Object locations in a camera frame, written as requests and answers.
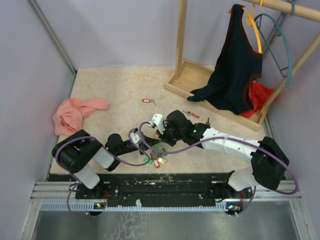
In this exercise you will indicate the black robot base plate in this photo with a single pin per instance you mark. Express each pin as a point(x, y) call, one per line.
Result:
point(166, 191)

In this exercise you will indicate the yellow clothes hanger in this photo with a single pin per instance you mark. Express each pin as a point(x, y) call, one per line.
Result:
point(251, 23)

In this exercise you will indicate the red cloth in rack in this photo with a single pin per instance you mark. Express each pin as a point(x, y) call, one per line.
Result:
point(258, 94)

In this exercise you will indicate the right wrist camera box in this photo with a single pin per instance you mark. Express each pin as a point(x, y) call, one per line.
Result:
point(157, 121)

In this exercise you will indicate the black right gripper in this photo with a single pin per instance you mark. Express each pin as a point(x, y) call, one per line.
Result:
point(164, 137)

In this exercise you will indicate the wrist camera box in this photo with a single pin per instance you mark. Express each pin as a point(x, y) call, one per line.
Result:
point(157, 121)
point(134, 136)

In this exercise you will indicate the dark navy tank top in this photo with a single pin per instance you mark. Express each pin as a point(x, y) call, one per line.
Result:
point(237, 66)

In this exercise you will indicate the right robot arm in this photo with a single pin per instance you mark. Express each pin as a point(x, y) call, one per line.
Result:
point(266, 161)

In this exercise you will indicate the key with long red tag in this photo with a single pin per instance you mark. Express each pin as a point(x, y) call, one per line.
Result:
point(189, 113)

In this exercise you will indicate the large keyring with coloured tags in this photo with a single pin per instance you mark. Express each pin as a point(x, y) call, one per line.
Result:
point(157, 156)

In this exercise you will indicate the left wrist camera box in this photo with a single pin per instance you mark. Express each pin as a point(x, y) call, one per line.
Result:
point(134, 136)

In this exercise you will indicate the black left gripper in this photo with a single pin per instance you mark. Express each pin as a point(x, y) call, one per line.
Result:
point(147, 144)

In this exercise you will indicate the pink crumpled cloth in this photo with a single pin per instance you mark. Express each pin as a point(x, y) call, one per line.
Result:
point(69, 117)

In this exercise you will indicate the blue-grey clothes hanger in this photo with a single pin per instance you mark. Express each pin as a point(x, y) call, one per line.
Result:
point(277, 45)

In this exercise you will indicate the grey wall corner rail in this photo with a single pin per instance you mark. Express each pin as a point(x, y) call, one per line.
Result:
point(52, 35)

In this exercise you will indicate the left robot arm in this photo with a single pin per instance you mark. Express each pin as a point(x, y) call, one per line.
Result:
point(75, 152)

